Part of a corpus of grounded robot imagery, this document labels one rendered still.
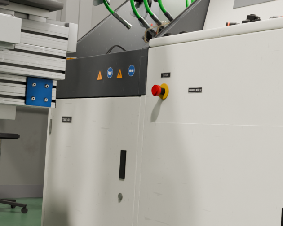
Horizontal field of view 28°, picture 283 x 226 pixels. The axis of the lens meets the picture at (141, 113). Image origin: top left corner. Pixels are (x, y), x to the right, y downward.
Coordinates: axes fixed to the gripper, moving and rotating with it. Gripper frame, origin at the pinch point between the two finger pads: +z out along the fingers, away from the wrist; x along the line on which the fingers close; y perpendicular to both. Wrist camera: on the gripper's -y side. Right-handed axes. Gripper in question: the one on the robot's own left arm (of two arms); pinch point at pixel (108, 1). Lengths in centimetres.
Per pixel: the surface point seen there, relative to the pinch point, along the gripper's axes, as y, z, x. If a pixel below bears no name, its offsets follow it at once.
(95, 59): 23.1, 20.9, 12.9
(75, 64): 28.3, 13.4, 0.7
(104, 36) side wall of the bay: 6.1, 3.2, -22.7
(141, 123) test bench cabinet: 30, 55, 33
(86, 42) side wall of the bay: 15.1, 2.1, -18.6
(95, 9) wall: -74, -130, -318
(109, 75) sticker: 24.3, 31.4, 20.2
